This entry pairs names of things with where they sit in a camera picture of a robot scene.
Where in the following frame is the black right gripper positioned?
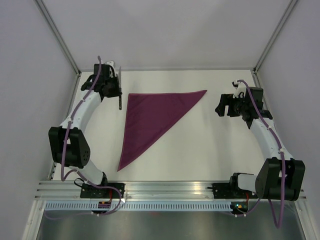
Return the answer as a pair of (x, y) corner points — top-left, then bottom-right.
(214, 93), (249, 118)

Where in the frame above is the purple cloth napkin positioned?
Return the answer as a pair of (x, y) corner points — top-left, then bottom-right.
(117, 90), (207, 172)

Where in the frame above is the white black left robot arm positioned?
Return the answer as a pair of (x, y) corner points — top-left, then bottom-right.
(48, 60), (123, 198)

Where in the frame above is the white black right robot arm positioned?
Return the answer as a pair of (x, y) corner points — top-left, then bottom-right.
(215, 86), (306, 201)

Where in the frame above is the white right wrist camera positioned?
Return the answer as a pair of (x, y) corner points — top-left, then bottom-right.
(232, 79), (247, 99)

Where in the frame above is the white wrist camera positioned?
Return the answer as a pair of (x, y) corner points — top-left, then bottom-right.
(232, 79), (247, 99)
(104, 60), (115, 68)

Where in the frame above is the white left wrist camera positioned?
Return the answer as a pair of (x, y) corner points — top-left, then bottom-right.
(104, 60), (115, 68)

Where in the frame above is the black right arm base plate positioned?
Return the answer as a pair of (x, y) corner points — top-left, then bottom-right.
(207, 182), (258, 200)

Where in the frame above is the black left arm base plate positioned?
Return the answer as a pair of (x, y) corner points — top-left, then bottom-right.
(80, 182), (125, 199)

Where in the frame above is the aluminium left frame post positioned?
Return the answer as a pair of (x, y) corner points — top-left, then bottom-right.
(33, 0), (81, 77)

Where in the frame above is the aluminium frame post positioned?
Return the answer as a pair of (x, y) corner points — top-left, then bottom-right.
(251, 0), (300, 75)
(33, 0), (81, 77)

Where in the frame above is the aluminium right frame post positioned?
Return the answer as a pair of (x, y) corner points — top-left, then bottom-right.
(251, 0), (300, 75)

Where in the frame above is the aluminium front rail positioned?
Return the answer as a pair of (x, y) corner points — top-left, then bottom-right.
(34, 180), (307, 201)

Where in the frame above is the white slotted cable duct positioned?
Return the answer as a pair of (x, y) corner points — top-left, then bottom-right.
(44, 200), (232, 212)

